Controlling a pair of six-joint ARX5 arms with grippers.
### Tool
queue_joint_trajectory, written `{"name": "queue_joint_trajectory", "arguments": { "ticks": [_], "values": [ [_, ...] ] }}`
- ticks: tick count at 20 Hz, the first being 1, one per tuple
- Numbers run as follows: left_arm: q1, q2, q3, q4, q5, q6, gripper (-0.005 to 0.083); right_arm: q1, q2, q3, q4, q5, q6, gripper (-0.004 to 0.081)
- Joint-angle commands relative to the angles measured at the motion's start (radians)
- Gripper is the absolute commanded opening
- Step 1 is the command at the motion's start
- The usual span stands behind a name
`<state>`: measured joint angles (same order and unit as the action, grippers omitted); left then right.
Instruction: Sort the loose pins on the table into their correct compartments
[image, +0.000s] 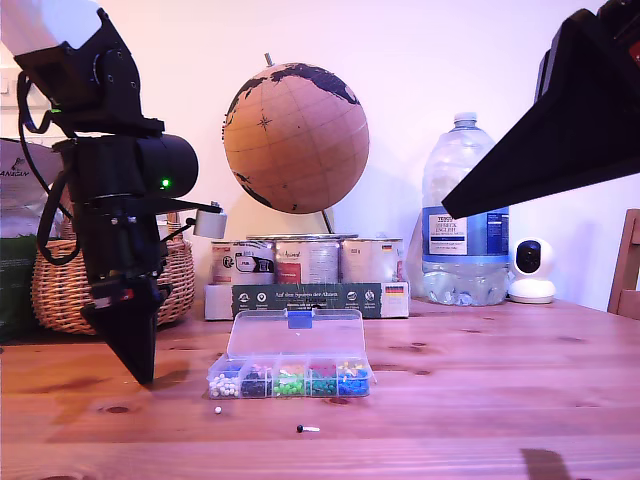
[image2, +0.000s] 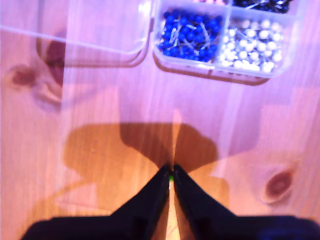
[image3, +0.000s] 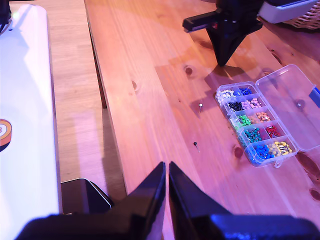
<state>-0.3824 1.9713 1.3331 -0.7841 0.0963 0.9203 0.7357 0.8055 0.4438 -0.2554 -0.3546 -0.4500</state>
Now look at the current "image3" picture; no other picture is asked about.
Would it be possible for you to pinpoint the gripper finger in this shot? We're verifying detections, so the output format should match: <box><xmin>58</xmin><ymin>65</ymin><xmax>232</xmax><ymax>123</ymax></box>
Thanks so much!
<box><xmin>169</xmin><ymin>161</ymin><xmax>232</xmax><ymax>240</ymax></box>
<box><xmin>109</xmin><ymin>161</ymin><xmax>167</xmax><ymax>240</ymax></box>
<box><xmin>207</xmin><ymin>21</ymin><xmax>264</xmax><ymax>67</ymax></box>

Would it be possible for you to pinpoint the dark blue pin heap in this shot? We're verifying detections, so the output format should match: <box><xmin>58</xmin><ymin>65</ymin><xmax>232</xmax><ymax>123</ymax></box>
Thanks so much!
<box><xmin>237</xmin><ymin>86</ymin><xmax>254</xmax><ymax>96</ymax></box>

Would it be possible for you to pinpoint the white pin heap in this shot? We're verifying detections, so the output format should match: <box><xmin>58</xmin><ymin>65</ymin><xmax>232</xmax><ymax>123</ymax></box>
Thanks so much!
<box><xmin>216</xmin><ymin>89</ymin><xmax>235</xmax><ymax>104</ymax></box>

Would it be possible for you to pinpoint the black pin heap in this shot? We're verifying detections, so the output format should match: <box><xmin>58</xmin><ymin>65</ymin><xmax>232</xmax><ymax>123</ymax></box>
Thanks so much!
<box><xmin>227</xmin><ymin>101</ymin><xmax>244</xmax><ymax>112</ymax></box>

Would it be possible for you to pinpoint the black glossy box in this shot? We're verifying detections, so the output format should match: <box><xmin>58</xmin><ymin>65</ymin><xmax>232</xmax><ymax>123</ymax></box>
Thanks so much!
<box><xmin>60</xmin><ymin>177</ymin><xmax>113</xmax><ymax>215</ymax></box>

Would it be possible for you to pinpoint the pink pin heap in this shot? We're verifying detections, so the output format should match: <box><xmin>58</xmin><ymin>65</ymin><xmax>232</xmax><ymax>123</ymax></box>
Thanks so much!
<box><xmin>241</xmin><ymin>97</ymin><xmax>261</xmax><ymax>110</ymax></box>

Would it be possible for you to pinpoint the clear plastic pin box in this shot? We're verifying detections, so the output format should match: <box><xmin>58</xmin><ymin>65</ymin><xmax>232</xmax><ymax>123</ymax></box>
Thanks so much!
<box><xmin>215</xmin><ymin>64</ymin><xmax>320</xmax><ymax>169</ymax></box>

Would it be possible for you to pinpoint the green pin heap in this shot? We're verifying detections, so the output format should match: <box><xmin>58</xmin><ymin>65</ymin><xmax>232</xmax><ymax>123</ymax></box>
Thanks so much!
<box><xmin>236</xmin><ymin>114</ymin><xmax>252</xmax><ymax>127</ymax></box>

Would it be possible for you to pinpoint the orange pin heap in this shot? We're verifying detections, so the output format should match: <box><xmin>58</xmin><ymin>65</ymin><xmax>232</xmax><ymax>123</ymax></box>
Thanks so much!
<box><xmin>254</xmin><ymin>111</ymin><xmax>272</xmax><ymax>124</ymax></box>

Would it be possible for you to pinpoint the light blue pin heap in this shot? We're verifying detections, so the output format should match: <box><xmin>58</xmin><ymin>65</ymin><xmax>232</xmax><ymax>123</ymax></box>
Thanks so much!
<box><xmin>253</xmin><ymin>144</ymin><xmax>276</xmax><ymax>160</ymax></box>

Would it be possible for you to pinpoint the teal pin heap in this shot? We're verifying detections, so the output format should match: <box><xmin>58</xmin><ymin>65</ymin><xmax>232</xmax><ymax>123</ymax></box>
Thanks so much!
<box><xmin>244</xmin><ymin>127</ymin><xmax>262</xmax><ymax>144</ymax></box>

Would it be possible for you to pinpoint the red pin heap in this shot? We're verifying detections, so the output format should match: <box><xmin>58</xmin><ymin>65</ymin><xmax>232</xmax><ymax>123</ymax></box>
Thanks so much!
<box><xmin>265</xmin><ymin>125</ymin><xmax>281</xmax><ymax>139</ymax></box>

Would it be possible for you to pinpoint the yellow pin heap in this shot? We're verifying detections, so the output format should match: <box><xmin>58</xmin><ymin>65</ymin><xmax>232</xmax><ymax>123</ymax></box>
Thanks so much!
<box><xmin>268</xmin><ymin>141</ymin><xmax>293</xmax><ymax>156</ymax></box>

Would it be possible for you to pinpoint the orange black tape roll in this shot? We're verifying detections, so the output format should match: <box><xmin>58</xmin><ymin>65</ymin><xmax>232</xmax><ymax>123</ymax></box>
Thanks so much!
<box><xmin>0</xmin><ymin>118</ymin><xmax>13</xmax><ymax>153</ymax></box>

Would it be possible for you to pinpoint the white board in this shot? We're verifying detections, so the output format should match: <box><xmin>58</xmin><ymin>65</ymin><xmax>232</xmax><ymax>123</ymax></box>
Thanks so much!
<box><xmin>0</xmin><ymin>3</ymin><xmax>63</xmax><ymax>240</ymax></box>

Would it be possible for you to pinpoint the black base block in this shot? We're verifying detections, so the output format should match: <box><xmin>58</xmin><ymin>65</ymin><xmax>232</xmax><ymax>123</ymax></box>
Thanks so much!
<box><xmin>0</xmin><ymin>0</ymin><xmax>12</xmax><ymax>33</ymax></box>

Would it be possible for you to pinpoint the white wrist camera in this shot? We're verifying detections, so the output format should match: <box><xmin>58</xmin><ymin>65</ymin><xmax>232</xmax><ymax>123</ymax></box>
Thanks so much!
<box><xmin>257</xmin><ymin>0</ymin><xmax>320</xmax><ymax>25</ymax></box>

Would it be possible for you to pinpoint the wicker basket with handle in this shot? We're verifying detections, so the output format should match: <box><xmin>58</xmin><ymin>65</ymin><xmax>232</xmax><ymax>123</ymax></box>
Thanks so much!
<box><xmin>291</xmin><ymin>0</ymin><xmax>320</xmax><ymax>32</ymax></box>

